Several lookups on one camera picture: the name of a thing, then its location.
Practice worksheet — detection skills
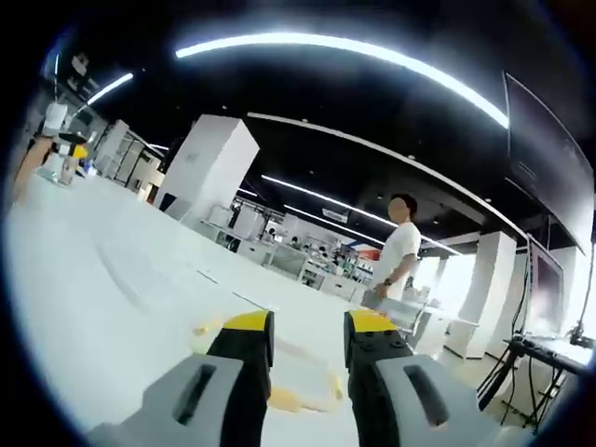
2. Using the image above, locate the long curved ceiling light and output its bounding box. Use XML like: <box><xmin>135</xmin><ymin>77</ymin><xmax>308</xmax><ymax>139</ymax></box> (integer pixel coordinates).
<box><xmin>174</xmin><ymin>31</ymin><xmax>511</xmax><ymax>130</ymax></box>

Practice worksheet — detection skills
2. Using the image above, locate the black tripod stand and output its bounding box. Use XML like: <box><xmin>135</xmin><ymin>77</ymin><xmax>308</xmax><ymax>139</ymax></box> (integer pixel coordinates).
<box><xmin>475</xmin><ymin>335</ymin><xmax>596</xmax><ymax>432</ymax></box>

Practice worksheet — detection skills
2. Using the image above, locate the black monitor cable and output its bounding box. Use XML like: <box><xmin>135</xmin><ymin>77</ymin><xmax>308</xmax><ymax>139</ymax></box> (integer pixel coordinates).
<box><xmin>510</xmin><ymin>235</ymin><xmax>535</xmax><ymax>337</ymax></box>

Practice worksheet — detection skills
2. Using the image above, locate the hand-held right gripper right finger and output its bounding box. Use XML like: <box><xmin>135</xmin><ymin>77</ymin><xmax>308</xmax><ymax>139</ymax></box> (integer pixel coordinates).
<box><xmin>343</xmin><ymin>310</ymin><xmax>537</xmax><ymax>447</ymax></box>

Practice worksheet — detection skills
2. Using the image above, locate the clear container on counter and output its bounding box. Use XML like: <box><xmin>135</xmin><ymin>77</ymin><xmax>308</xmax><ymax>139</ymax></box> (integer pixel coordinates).
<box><xmin>361</xmin><ymin>287</ymin><xmax>432</xmax><ymax>337</ymax></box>

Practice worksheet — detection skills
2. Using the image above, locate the dark monitor on stand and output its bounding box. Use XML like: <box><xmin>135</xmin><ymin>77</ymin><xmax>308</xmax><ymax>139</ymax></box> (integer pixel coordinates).
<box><xmin>530</xmin><ymin>239</ymin><xmax>567</xmax><ymax>332</ymax></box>

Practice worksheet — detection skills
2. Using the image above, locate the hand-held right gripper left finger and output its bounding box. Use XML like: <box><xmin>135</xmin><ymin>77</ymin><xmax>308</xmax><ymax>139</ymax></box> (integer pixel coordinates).
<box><xmin>87</xmin><ymin>309</ymin><xmax>276</xmax><ymax>447</ymax></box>

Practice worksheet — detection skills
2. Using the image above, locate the large dark wall screen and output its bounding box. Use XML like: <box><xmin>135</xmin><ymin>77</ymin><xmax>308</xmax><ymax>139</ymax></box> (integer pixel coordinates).
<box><xmin>502</xmin><ymin>69</ymin><xmax>593</xmax><ymax>256</ymax></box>

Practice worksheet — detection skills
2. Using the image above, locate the slim white square pillar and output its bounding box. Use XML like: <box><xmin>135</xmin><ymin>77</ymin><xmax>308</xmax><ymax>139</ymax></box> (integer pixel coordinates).
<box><xmin>444</xmin><ymin>229</ymin><xmax>519</xmax><ymax>360</ymax></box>

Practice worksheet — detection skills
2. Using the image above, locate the wide white square pillar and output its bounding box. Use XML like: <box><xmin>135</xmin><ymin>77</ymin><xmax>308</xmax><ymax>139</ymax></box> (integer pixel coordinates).
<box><xmin>152</xmin><ymin>113</ymin><xmax>261</xmax><ymax>225</ymax></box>

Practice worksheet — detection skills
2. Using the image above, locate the short ceiling light strip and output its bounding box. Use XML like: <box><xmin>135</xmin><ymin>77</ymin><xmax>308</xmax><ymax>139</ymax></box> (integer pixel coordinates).
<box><xmin>86</xmin><ymin>72</ymin><xmax>135</xmax><ymax>106</ymax></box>

